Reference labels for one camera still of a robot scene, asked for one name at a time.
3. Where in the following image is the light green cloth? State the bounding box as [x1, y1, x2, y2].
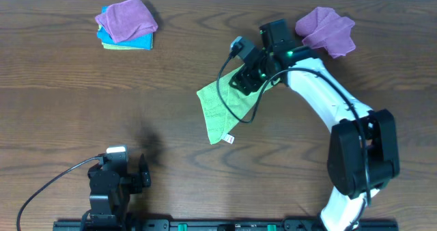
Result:
[196, 64, 274, 146]

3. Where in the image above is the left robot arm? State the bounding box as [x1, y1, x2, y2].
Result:
[80, 152, 151, 230]

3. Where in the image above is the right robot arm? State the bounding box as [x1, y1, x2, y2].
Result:
[229, 19, 400, 230]

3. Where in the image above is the crumpled purple cloth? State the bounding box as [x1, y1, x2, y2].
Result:
[295, 7, 356, 58]

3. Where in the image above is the folded blue cloth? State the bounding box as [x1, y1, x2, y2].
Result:
[95, 0, 158, 50]

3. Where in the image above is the folded yellow-green bottom cloth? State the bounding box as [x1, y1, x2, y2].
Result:
[97, 25, 154, 51]

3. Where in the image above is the folded purple cloth on stack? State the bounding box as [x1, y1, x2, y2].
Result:
[95, 0, 158, 43]

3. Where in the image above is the left camera cable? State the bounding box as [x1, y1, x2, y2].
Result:
[16, 156, 105, 231]

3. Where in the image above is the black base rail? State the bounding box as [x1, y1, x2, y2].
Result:
[53, 219, 399, 231]

